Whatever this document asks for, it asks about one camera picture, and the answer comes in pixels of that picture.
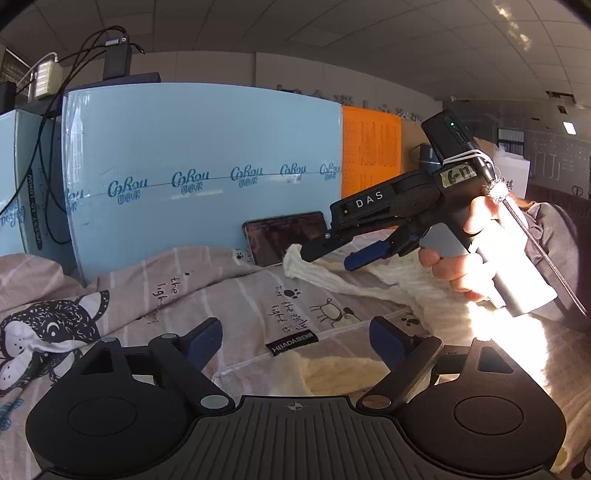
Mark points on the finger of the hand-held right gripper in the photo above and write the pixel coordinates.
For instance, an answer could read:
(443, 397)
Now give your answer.
(364, 258)
(323, 247)

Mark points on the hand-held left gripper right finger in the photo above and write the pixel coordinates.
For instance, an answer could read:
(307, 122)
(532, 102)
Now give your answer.
(384, 339)

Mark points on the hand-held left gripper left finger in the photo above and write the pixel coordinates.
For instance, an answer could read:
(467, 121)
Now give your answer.
(208, 336)

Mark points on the person's right forearm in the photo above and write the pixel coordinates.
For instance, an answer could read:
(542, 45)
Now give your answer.
(556, 240)

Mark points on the person's right hand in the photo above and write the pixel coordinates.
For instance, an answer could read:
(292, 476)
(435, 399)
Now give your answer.
(455, 272)

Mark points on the black smartphone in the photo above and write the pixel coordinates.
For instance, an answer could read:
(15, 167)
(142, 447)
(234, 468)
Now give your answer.
(282, 237)

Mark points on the brown cardboard sheet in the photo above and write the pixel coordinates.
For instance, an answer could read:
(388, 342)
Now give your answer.
(413, 143)

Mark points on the white paper box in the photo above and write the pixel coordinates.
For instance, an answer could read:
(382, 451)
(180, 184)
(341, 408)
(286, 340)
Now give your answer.
(512, 171)

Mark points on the printed blanket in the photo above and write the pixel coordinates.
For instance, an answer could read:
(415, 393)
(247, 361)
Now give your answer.
(138, 300)

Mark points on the orange board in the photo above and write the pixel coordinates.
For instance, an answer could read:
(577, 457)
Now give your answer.
(370, 150)

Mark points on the large light blue board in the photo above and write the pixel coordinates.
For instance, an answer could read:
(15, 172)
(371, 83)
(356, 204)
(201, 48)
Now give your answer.
(198, 152)

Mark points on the small light blue board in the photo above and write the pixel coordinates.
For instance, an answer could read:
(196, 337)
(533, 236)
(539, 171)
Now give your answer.
(23, 184)

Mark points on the black power box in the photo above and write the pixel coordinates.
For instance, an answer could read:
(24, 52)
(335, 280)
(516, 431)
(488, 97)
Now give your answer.
(116, 59)

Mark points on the white power adapter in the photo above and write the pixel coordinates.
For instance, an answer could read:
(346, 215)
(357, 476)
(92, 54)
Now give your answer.
(45, 76)

